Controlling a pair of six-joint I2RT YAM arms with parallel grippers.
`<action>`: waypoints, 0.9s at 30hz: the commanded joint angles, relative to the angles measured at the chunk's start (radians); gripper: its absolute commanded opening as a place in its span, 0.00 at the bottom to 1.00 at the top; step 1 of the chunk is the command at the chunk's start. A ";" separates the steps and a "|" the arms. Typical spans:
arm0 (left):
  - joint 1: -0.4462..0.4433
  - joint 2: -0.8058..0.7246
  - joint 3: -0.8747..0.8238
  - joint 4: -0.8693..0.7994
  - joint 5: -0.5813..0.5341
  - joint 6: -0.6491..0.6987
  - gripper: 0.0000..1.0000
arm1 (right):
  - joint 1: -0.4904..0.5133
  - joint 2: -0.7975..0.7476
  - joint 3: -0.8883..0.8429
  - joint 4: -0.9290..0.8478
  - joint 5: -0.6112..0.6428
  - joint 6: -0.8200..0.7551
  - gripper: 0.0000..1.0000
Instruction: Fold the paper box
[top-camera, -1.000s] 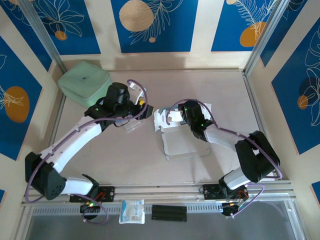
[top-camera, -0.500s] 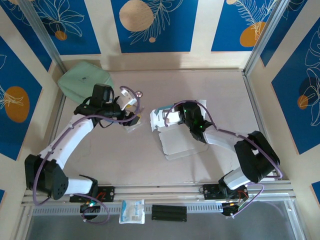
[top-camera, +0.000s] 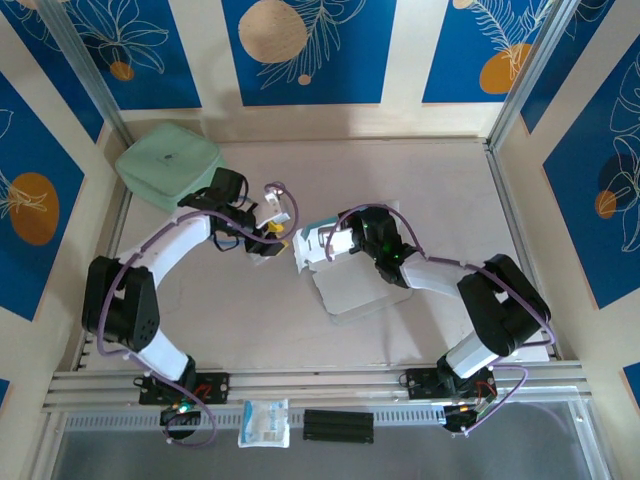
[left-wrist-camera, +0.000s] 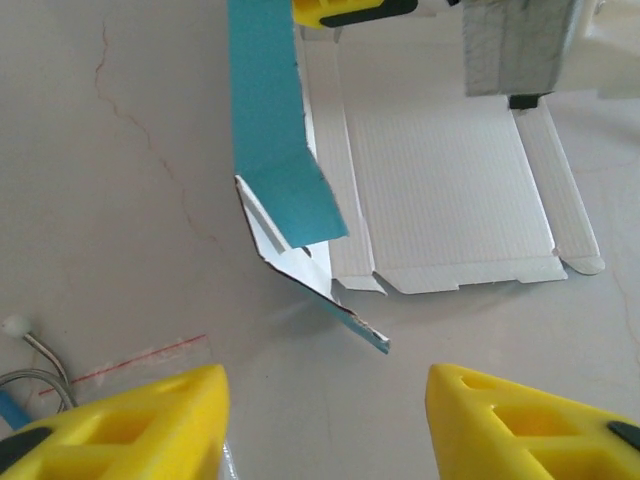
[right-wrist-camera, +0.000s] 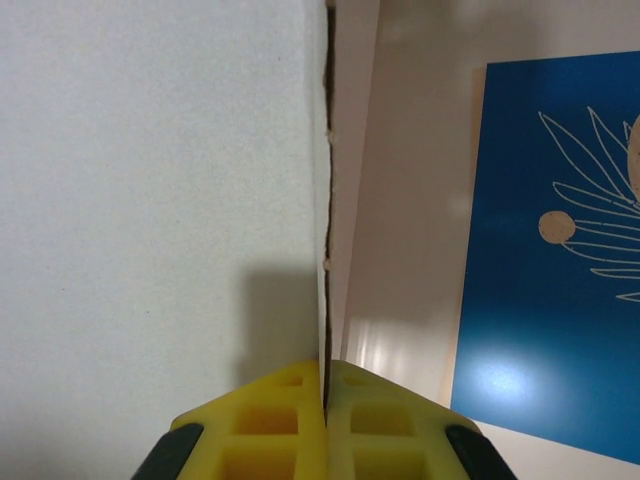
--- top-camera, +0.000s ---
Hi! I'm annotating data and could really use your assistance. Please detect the blue stethoscope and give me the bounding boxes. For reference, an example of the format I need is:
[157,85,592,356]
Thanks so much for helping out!
[212,180,289,254]

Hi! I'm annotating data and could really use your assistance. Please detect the black rectangular block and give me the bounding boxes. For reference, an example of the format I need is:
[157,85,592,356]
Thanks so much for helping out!
[303,408,375,445]

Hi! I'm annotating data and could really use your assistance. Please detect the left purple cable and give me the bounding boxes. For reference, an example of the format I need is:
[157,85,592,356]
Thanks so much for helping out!
[94,182,300,448]

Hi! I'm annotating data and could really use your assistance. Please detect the aluminium corner post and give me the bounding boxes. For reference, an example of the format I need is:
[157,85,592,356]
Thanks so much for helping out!
[487,0,584,146]
[37,0,135,146]

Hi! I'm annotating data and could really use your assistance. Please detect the aluminium cross rail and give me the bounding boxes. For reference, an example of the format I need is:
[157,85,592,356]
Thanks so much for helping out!
[42,360,594,414]

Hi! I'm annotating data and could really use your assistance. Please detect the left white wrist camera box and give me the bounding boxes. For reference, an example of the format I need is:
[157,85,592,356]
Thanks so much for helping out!
[255,183,292,226]

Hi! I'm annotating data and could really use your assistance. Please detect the green zip pouch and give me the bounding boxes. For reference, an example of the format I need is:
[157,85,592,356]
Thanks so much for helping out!
[114,123,229,216]

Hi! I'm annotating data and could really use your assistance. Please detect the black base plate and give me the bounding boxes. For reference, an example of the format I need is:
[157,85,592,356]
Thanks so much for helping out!
[402,368,497,401]
[138,372,231,406]

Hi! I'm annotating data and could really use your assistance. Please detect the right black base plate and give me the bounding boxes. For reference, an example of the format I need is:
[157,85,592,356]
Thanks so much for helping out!
[402,368,497,401]

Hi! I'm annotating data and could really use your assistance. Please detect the purple cable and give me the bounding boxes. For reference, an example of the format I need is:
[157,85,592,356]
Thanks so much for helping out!
[94,182,300,448]
[324,203,556,436]

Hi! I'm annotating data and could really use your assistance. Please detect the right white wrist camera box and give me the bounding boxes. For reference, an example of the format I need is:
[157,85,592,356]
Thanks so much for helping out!
[327,225,359,256]

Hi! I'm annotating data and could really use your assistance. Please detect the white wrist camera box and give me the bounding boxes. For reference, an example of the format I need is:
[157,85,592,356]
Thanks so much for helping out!
[255,183,292,226]
[327,225,359,256]

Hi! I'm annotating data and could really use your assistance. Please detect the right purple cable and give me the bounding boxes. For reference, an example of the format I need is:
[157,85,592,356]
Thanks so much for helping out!
[324,203,556,436]

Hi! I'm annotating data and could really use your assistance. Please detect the white gauze packet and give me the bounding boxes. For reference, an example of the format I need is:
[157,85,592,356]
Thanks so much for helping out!
[237,398,292,449]

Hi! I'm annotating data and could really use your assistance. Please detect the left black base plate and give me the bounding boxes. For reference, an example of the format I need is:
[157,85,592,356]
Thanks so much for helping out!
[138,372,231,406]

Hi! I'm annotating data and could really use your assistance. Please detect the aluminium side rail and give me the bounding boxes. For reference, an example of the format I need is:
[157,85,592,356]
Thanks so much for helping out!
[73,189,134,371]
[484,141,566,362]

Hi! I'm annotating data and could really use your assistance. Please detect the grey slotted cable duct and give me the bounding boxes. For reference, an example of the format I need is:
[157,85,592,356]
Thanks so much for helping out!
[62,405,449,432]

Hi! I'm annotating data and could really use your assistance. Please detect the small black circuit board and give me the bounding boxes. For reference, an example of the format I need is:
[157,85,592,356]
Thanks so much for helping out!
[159,403,202,429]
[442,399,496,436]

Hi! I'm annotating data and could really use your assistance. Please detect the grey metal sheet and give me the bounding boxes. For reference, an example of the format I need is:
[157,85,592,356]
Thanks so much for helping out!
[29,412,616,480]

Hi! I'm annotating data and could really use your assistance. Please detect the teal white paper box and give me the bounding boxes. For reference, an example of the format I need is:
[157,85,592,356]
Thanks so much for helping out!
[292,198,416,329]

